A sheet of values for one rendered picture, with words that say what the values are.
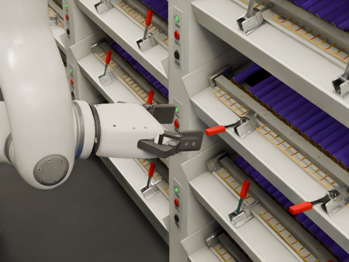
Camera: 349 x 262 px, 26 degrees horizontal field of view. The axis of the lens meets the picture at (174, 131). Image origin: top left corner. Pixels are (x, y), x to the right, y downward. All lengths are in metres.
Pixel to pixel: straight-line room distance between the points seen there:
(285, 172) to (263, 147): 0.08
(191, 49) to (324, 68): 0.39
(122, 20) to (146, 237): 0.56
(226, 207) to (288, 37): 0.43
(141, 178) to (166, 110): 0.81
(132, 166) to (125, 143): 0.97
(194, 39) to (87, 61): 0.74
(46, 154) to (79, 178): 1.28
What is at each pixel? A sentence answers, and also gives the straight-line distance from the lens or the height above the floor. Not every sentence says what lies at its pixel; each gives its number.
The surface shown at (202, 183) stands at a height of 0.32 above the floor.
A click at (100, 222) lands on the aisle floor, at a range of 2.04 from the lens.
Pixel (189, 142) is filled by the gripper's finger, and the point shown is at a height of 0.64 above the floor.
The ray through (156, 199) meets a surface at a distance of 1.90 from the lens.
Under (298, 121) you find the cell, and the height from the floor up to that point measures 0.56.
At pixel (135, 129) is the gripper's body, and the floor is 0.68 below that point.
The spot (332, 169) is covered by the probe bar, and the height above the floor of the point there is 0.56.
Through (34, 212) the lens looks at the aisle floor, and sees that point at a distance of 2.10.
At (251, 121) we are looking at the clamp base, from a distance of 1.37.
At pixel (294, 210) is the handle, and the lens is 1.15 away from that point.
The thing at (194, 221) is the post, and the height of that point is 0.20.
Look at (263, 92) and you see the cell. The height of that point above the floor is 0.57.
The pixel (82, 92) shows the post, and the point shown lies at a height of 0.21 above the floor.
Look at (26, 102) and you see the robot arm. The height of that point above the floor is 0.78.
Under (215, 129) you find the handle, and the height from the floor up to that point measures 0.54.
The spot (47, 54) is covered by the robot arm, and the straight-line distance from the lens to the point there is 0.95.
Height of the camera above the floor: 1.20
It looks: 29 degrees down
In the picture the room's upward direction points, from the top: straight up
